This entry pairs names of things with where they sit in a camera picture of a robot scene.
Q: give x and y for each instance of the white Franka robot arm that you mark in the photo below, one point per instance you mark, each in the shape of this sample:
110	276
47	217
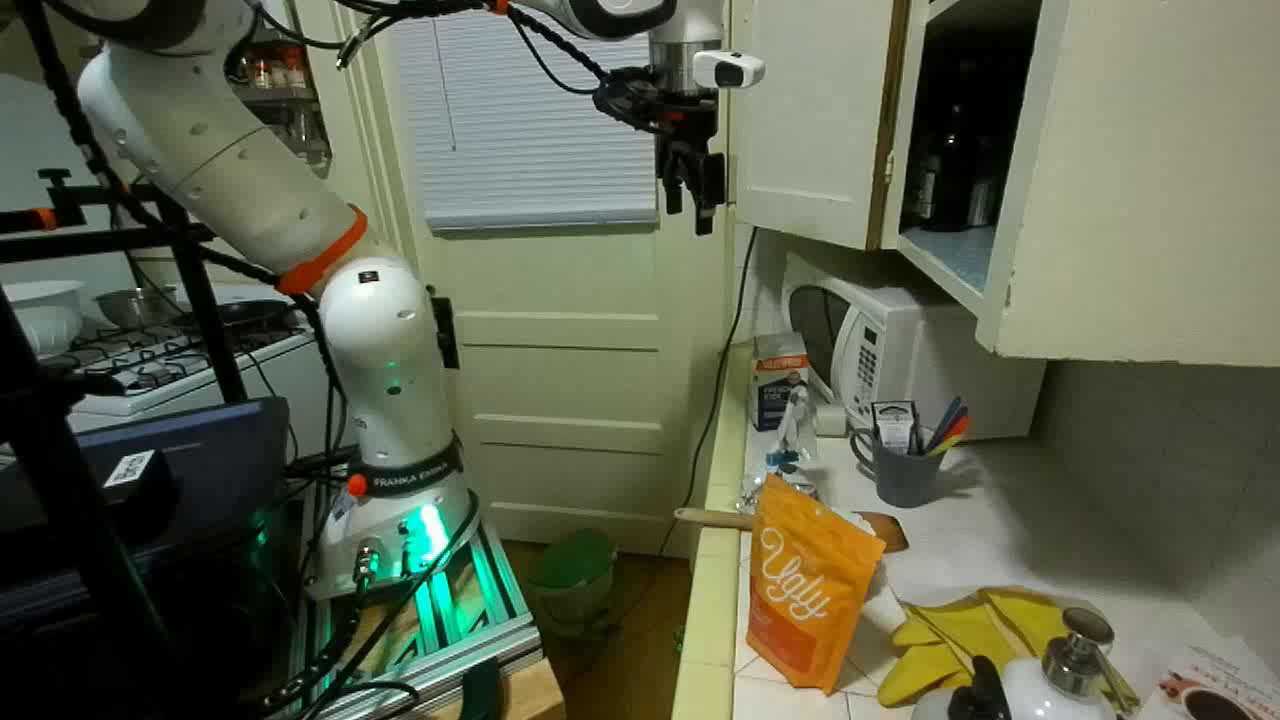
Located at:
201	132

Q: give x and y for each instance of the dark pen cup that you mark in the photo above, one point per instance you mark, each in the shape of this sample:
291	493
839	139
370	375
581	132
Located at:
906	477

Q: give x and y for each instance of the white bowl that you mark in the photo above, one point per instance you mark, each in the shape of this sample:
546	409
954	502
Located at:
43	315

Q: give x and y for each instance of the red pen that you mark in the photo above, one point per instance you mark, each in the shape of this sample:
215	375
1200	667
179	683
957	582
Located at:
954	435

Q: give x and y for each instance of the white kitchen stove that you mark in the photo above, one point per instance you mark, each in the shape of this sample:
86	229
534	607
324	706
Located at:
172	360

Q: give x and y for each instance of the black metal rack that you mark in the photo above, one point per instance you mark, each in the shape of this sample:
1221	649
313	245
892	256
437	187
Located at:
53	467

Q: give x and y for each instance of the white microwave oven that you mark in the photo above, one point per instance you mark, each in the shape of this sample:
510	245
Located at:
906	347

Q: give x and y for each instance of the dark glass bottle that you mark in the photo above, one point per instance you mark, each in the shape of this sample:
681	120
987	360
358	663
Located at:
954	162

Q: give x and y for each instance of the yellow rubber glove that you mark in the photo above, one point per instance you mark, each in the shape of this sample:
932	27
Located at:
921	678

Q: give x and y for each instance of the blue pen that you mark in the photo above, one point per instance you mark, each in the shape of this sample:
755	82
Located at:
945	416

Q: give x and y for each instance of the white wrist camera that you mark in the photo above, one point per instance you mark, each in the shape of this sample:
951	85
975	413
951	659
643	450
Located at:
726	70

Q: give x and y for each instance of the green bucket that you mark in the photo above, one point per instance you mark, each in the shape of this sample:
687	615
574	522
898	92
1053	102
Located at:
576	573

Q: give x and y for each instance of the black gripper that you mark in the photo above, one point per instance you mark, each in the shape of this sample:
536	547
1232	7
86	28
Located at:
674	114

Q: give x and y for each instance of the dark blue control box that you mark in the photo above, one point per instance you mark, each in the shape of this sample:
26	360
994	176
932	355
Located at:
201	467

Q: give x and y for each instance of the cream panel door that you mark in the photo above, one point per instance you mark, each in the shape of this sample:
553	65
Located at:
574	360

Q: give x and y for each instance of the white wall cabinet body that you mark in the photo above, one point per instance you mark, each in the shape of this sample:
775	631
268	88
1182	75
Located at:
954	262

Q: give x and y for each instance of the printed magazine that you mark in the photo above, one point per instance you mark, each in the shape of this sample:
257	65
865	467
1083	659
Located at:
1221	684

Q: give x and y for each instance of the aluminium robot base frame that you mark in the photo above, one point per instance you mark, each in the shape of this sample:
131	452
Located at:
440	615

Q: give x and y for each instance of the yellow cloth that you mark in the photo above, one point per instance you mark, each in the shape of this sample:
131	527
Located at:
983	620

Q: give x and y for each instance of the orange snack bag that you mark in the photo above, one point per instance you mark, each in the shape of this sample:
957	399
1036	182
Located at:
813	585

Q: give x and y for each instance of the white window blind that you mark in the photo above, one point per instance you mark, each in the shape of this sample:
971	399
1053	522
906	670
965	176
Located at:
534	120

